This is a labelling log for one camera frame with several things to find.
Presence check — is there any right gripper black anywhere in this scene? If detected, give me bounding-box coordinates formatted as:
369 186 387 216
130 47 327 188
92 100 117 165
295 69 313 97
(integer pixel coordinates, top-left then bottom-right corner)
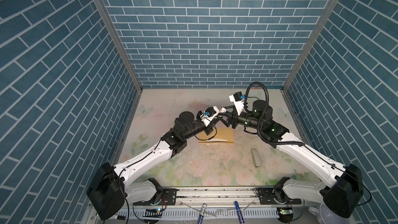
216 105 263 132

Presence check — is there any brown kraft envelope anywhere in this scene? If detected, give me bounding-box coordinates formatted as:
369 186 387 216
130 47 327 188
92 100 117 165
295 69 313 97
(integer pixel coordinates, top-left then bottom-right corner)
198 128 234 143

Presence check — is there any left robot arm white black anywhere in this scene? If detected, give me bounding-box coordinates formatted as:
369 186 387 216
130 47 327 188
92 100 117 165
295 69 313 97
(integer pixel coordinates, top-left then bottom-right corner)
87 112 219 220

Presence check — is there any blue white marker pen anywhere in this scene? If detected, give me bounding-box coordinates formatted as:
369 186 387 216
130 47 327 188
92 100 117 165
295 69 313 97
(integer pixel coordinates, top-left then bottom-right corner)
197 204 207 224

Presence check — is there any left circuit board green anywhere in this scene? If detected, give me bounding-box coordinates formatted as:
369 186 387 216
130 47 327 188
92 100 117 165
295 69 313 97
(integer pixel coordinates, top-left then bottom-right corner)
142 208 163 224

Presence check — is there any circuit board green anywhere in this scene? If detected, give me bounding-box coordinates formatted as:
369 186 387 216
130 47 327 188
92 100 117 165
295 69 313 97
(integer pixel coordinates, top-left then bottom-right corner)
277 207 294 224
142 208 163 224

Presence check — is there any right circuit board green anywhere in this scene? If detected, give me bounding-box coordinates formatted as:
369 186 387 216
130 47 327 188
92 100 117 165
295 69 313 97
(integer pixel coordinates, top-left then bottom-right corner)
277 207 294 224

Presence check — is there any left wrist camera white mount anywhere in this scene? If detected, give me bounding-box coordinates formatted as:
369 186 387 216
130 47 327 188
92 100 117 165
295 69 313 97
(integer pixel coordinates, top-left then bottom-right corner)
200 106 220 127

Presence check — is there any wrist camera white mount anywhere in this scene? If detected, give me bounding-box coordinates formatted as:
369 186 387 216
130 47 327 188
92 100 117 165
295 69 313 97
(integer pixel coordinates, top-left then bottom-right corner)
200 106 220 127
229 92 245 116

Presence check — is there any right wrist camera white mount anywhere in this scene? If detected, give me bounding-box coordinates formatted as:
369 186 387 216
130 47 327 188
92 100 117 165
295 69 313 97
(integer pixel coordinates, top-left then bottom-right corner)
229 92 245 116

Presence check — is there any black corrugated cable conduit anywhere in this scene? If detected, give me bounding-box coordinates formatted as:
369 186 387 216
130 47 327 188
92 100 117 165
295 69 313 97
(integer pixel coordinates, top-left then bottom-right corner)
244 81 305 147

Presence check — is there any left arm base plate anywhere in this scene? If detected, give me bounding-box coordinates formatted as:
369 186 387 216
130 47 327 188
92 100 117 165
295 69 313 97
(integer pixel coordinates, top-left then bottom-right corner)
145 188 177 206

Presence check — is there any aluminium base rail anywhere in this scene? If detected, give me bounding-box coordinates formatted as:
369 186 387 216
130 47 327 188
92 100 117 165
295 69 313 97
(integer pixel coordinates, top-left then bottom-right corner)
83 187 351 224

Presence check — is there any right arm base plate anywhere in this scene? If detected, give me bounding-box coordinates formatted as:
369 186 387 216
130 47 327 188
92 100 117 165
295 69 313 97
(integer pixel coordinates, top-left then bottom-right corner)
254 187 302 205

